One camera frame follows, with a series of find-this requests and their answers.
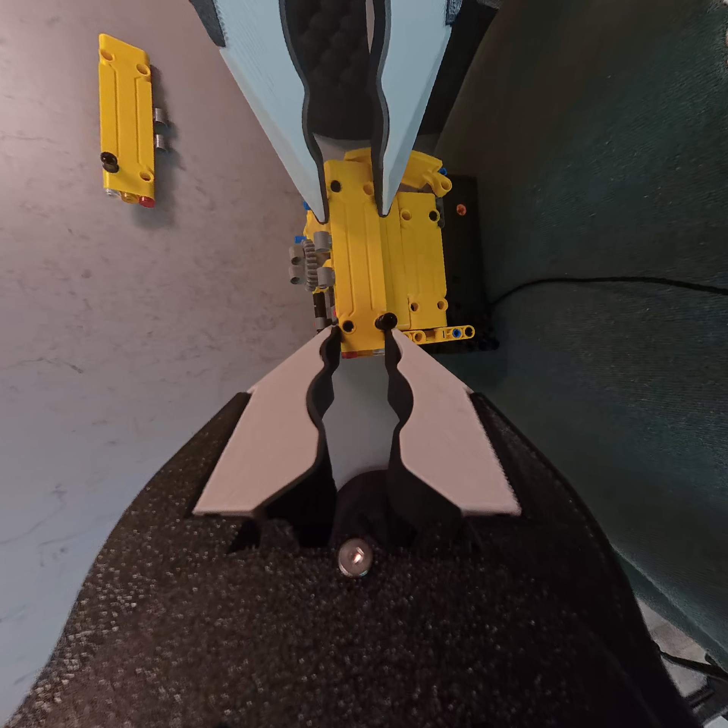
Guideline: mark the yellow lego vehicle model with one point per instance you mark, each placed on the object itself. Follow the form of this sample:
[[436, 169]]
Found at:
[[421, 267]]

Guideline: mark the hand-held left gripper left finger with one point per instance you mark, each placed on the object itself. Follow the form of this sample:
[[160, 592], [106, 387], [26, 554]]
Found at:
[[267, 449]]

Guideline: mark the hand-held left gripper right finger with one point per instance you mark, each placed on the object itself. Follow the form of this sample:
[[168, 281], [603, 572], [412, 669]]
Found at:
[[449, 449]]

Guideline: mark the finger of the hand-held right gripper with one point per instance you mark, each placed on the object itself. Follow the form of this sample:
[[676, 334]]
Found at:
[[409, 74], [267, 85]]

